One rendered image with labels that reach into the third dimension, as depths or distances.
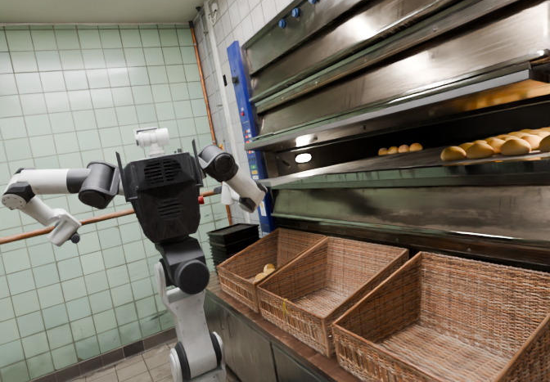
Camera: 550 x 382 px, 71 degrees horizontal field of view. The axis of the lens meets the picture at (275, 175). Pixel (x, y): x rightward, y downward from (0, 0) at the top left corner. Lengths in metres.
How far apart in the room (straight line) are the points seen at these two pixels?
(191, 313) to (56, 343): 1.93
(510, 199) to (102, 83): 2.85
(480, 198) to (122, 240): 2.58
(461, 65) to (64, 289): 2.91
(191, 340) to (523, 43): 1.46
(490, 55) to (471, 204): 0.49
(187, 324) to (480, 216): 1.12
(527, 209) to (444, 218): 0.29
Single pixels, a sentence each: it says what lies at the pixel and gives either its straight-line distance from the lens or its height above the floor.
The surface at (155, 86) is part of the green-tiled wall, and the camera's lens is 3.40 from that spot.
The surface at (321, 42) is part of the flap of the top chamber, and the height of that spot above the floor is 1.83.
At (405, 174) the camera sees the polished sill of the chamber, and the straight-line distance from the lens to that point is 1.63.
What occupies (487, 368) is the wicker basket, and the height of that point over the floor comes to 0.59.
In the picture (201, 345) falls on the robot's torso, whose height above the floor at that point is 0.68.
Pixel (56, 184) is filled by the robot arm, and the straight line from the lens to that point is 1.54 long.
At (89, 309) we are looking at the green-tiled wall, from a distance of 3.35.
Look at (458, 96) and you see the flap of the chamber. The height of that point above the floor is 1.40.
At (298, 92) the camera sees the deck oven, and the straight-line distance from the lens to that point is 2.17.
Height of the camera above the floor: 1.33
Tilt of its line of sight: 3 degrees down
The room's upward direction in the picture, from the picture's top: 11 degrees counter-clockwise
